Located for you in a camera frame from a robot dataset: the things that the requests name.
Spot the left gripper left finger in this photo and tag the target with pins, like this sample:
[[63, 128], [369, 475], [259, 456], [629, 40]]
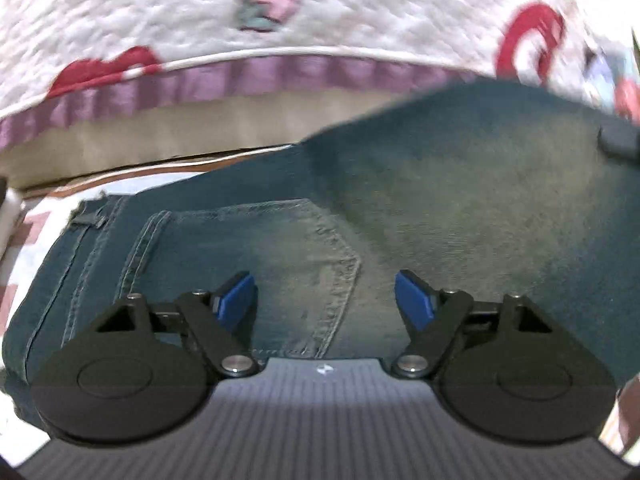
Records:
[[211, 320]]

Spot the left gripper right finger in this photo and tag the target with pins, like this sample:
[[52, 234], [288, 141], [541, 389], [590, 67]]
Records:
[[433, 319]]

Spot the dark blue denim jeans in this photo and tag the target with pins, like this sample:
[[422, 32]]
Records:
[[493, 187]]

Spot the beige mattress side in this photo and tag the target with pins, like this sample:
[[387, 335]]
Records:
[[186, 130]]

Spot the checkered pink grey blanket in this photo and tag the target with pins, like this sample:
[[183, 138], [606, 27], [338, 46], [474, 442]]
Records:
[[25, 239]]

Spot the white quilted strawberry bedspread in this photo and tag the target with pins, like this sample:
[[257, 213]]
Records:
[[68, 61]]

